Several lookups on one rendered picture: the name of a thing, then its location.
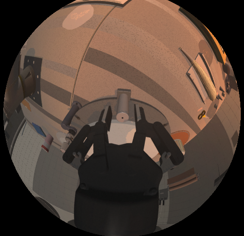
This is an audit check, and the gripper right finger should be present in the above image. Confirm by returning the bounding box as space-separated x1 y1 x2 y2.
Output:
133 103 185 166

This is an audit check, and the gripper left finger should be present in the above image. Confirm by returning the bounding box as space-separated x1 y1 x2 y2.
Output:
62 105 113 165

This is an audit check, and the orange round disc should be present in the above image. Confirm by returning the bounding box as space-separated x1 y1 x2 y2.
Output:
170 129 191 145

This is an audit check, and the pale round carrier plate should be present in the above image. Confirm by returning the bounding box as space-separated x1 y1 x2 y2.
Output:
88 119 159 163

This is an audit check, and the orange figure-eight tag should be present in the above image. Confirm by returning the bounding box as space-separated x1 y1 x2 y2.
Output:
197 109 208 121

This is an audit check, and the dark plate with holes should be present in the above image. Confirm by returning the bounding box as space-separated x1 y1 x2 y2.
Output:
23 55 43 108

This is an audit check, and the silver knurled knob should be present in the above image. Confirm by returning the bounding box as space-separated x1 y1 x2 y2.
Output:
60 128 77 153

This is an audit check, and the beige block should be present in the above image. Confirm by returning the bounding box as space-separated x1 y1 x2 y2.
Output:
174 138 186 156

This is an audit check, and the red and white tub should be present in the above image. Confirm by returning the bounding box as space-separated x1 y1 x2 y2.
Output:
41 133 54 152

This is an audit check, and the blue notebook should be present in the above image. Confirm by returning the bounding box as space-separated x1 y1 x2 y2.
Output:
31 122 46 139

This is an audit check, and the grey socket box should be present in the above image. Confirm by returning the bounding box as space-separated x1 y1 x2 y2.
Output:
158 189 168 205

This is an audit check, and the pale flat tray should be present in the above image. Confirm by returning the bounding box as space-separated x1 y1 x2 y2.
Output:
185 52 217 104

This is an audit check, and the grey square plunger bracket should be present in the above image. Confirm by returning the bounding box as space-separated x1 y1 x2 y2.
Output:
117 88 132 103

